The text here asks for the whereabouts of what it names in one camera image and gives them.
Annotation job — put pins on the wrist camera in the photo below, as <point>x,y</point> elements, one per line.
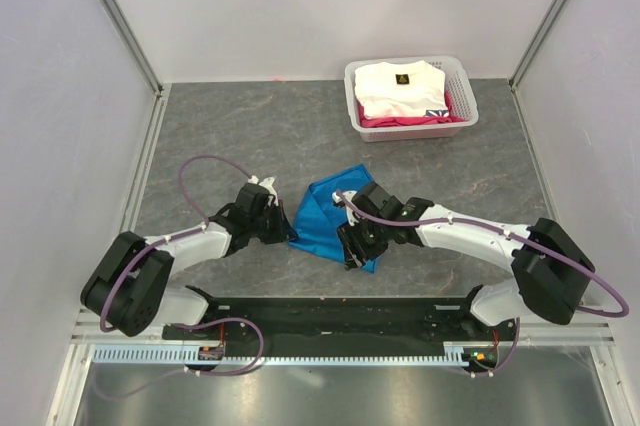
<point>267,183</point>
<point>344,200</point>

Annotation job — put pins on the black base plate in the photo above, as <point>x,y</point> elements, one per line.
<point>443,319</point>

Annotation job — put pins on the right aluminium frame post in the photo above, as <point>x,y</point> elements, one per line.
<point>549,19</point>

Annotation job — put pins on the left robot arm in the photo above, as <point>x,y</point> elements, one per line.
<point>129,289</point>

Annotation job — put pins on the white folded shirt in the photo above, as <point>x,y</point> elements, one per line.
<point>410,90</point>

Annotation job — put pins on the left aluminium frame post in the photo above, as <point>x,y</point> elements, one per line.
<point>127,35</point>

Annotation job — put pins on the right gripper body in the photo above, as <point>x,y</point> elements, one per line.
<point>373,241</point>

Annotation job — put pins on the pink folded cloth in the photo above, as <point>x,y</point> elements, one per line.
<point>429,119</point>

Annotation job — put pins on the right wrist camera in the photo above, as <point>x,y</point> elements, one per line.
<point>344,200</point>

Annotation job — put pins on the slotted cable duct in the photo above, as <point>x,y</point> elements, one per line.
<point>453,356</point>

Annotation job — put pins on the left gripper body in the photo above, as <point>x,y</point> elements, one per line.
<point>269,227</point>

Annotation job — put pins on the white plastic basket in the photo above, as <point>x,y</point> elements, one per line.
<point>457,84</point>

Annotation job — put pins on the blue cloth napkin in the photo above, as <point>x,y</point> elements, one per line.
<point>317,218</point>

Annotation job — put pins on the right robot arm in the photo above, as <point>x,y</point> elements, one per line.
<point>549,273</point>

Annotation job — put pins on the aluminium frame post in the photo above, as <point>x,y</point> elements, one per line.
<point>127,35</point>
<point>549,19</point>

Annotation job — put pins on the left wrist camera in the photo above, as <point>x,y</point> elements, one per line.
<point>267,183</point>

